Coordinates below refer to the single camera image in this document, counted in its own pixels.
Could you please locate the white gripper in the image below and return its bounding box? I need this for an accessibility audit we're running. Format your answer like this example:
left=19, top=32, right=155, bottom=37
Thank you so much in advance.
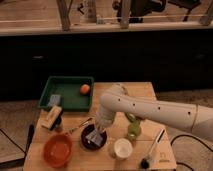
left=95, top=113, right=115, bottom=131

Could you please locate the purple bowl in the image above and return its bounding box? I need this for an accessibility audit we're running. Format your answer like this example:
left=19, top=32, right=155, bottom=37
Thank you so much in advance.
left=81, top=124, right=107, bottom=151

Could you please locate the grey blue towel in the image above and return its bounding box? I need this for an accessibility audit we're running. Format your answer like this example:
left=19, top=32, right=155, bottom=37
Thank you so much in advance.
left=86, top=130, right=103, bottom=146

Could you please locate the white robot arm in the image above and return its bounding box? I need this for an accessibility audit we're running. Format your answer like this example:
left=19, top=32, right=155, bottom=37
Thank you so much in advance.
left=95, top=84, right=213, bottom=142

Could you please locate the orange bowl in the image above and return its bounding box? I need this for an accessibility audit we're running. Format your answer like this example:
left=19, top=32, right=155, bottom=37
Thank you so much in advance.
left=42, top=133, right=72, bottom=168

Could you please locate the green pepper toy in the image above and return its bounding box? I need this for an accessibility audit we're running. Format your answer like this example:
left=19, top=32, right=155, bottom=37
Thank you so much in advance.
left=124, top=113, right=137, bottom=122

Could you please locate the metal spoon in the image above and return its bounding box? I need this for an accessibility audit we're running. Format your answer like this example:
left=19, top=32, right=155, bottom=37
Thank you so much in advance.
left=65, top=117, right=93, bottom=134

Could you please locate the white cup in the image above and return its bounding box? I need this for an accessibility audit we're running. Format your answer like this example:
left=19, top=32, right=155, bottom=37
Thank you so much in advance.
left=113, top=138, right=133, bottom=160

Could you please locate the orange ball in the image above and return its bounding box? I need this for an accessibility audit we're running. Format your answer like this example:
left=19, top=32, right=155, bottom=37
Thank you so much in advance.
left=80, top=84, right=90, bottom=95

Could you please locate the green plastic tray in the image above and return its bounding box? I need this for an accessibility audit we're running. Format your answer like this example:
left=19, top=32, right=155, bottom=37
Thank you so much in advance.
left=38, top=76, right=94, bottom=112

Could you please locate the wooden block brush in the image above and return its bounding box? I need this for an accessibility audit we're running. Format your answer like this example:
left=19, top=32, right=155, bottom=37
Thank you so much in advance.
left=41, top=106, right=63, bottom=131

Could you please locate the blue sponge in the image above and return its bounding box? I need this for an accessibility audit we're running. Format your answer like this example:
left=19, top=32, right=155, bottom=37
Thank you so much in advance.
left=48, top=94, right=61, bottom=107

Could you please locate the black white dish brush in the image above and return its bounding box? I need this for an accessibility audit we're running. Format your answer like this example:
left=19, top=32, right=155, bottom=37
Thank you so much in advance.
left=140, top=129, right=165, bottom=169

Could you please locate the black office chair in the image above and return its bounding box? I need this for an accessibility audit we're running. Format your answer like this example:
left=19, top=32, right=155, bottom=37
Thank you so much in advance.
left=112, top=0, right=167, bottom=23

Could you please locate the black cable on floor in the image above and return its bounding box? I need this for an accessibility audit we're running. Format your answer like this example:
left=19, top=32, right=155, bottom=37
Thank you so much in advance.
left=170, top=133, right=213, bottom=171

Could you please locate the wooden post middle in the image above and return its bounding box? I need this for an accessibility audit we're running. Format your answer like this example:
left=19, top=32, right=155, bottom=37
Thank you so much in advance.
left=120, top=0, right=131, bottom=29

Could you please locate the wooden post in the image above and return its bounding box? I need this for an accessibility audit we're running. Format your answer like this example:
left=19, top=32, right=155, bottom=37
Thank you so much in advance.
left=120, top=0, right=131, bottom=29
left=56, top=0, right=70, bottom=31

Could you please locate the wooden post left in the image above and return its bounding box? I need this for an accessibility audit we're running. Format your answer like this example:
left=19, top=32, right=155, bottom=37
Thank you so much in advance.
left=56, top=0, right=70, bottom=31

